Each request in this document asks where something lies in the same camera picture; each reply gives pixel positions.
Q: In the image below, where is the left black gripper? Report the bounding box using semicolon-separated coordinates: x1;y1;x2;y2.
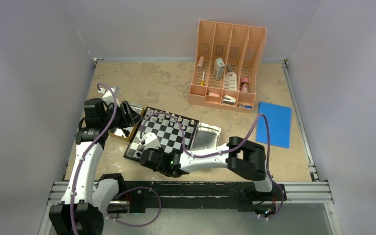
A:
101;100;142;130

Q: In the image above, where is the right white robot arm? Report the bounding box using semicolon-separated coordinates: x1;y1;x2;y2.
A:
139;137;275;199

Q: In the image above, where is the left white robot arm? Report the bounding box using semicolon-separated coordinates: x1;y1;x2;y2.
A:
48;98;142;235

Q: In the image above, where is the metal tin with black pieces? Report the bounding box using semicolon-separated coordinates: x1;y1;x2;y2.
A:
109;102;144;141

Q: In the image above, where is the black white chess board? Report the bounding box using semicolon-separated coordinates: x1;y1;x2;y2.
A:
124;107;200;162

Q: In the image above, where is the empty metal tin lid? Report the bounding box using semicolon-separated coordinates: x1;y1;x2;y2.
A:
190;122;221;151

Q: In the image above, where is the yellow white pen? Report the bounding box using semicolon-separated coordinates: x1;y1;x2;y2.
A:
200;71;205;86

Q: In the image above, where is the pink eraser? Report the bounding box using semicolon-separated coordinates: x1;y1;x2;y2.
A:
208;92;220;97

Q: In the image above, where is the pink small tube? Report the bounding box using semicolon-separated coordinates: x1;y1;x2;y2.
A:
196;56;204;69

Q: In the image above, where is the white stapler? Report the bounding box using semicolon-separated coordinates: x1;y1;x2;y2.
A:
222;95;236;105

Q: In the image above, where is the white green small box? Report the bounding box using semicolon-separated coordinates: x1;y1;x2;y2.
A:
213;58;225;81

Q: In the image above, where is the white striped bottle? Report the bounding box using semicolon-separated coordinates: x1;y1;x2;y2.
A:
223;72;237;91

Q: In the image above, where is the peach plastic desk organizer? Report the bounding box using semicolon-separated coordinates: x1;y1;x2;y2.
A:
189;20;267;113

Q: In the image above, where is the pink tape roll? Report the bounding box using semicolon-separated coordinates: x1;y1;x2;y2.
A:
239;77;250;93

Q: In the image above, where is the blue notebook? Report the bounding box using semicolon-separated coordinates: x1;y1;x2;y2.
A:
258;101;292;149

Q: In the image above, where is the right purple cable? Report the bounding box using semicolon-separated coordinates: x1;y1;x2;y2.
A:
139;112;286;221

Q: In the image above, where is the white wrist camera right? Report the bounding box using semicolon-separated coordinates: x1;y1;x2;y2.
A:
139;132;161;152

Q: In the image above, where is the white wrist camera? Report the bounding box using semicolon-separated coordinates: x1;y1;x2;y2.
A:
139;132;161;152
98;86;120;106

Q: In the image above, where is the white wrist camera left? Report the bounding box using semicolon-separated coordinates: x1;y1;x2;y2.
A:
98;86;120;106

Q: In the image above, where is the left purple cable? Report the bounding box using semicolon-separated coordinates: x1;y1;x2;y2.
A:
70;83;118;235

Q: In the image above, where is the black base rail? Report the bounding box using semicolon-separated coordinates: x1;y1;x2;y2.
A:
109;180;287;215

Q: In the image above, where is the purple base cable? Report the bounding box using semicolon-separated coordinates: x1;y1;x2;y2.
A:
105;187;162;228

